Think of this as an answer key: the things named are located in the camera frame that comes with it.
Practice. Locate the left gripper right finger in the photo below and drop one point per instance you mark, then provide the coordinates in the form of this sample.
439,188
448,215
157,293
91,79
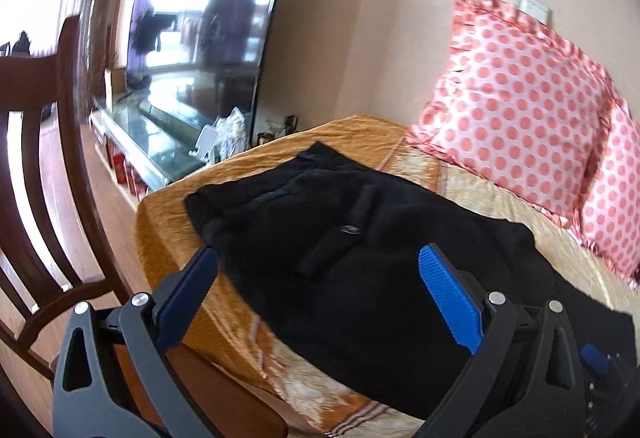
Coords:
523,377

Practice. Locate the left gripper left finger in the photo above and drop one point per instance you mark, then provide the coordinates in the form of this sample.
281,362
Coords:
90,394

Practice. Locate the black pants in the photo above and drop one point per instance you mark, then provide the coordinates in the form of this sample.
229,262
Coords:
326,252

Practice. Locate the polka dot pillow right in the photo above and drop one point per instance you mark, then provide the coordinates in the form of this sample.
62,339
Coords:
609,220

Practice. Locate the polka dot pillow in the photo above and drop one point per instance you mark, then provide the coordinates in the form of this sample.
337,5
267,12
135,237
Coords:
609,220
517,105

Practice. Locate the yellow orange bed sheet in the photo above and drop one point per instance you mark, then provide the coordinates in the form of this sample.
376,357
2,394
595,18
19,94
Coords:
229,334

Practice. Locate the glass top TV stand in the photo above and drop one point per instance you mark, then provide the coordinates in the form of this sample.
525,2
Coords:
157,137

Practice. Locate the white plastic bag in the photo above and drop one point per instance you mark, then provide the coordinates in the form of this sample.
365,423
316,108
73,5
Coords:
231,136

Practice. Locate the polka dot pillow left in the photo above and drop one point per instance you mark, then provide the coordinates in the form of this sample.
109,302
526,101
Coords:
517,105

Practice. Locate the dark wooden chair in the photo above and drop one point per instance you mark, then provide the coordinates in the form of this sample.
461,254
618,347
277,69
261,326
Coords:
28,85

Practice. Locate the flat screen television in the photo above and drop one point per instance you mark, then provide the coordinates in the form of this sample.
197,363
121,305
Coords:
193,62

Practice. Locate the white wall switch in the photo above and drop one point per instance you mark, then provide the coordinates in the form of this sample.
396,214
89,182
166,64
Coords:
536,10

